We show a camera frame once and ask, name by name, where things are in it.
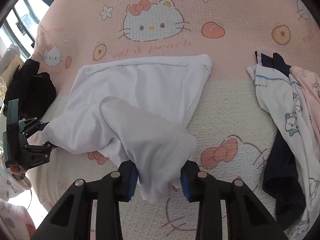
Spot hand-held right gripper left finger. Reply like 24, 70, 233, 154
36, 160, 138, 240

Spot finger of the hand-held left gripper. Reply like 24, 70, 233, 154
27, 141, 57, 156
19, 117, 50, 137

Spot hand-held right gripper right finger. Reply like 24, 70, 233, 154
180, 160, 289, 240

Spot white navy-trimmed t-shirt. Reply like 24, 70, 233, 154
41, 54, 213, 204

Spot person's left hand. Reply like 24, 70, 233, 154
10, 166, 27, 180

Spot black garment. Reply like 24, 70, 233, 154
4, 59, 57, 119

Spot person's printed pyjamas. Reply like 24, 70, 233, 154
0, 165, 32, 230

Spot cream garment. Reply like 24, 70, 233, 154
0, 55, 24, 81

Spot pink cat print sofa cover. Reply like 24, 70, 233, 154
32, 0, 320, 240

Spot pale grey garment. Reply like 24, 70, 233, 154
0, 44, 20, 66

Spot crumpled navy garment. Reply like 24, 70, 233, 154
254, 51, 307, 230

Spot window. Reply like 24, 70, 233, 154
0, 0, 50, 61

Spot white cartoon print garment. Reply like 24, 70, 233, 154
246, 64, 320, 240

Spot pink printed garment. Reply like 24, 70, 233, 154
289, 66, 320, 130

